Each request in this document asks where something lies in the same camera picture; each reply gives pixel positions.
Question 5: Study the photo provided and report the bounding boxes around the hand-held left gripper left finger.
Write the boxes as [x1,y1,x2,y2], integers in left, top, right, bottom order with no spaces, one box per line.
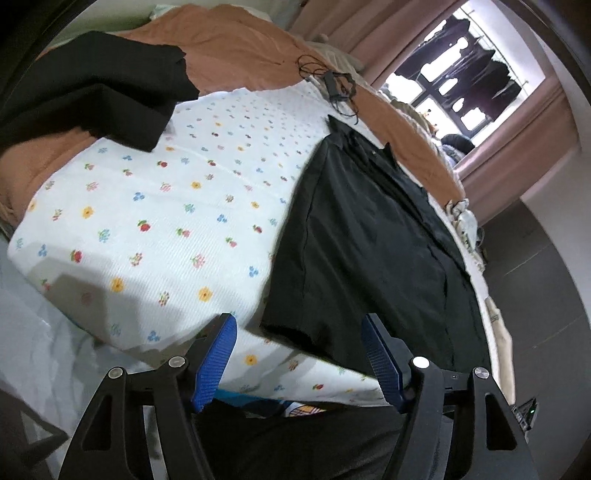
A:
[58,313,238,480]

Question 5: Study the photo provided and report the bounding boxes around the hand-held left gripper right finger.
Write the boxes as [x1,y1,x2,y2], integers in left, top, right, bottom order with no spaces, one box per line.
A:
[361,313,539,480]

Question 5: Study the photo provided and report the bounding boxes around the black jacket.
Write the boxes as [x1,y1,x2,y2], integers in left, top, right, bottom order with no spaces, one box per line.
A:
[261,115,491,385]

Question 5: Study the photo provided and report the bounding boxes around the folded black clothes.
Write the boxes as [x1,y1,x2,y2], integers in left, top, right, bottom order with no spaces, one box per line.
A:
[0,30,200,154]

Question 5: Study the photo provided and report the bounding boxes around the folded beige cloth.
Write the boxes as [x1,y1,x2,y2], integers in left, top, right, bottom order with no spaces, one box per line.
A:
[482,295,514,407]

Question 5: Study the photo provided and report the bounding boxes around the person's right leg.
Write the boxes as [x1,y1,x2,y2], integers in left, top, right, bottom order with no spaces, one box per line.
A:
[305,406,416,480]

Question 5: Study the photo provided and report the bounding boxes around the pale patterned cloth pile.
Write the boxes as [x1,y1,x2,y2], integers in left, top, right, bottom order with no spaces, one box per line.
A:
[444,198,485,273]

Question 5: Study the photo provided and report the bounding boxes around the white floral bed sheet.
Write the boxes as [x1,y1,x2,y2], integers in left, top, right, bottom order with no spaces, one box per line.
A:
[9,83,393,408]

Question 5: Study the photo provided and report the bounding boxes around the black bag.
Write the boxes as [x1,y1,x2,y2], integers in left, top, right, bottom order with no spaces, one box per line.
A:
[441,134,474,160]

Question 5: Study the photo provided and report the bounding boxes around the dark hanging garment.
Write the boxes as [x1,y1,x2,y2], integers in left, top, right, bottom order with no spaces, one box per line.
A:
[478,58,514,127]
[455,44,497,109]

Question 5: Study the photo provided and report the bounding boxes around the orange-brown blanket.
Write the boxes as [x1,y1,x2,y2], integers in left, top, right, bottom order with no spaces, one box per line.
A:
[0,4,465,232]

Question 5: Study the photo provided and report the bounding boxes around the crumpled beige duvet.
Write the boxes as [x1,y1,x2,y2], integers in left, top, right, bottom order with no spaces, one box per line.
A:
[302,39,365,86]

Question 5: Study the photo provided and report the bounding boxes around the long dark hanging coat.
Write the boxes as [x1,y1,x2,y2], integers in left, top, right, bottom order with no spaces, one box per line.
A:
[397,18,472,86]

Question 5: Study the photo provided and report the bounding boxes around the black charger with cable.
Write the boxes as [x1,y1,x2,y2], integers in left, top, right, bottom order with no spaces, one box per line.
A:
[298,54,359,125]

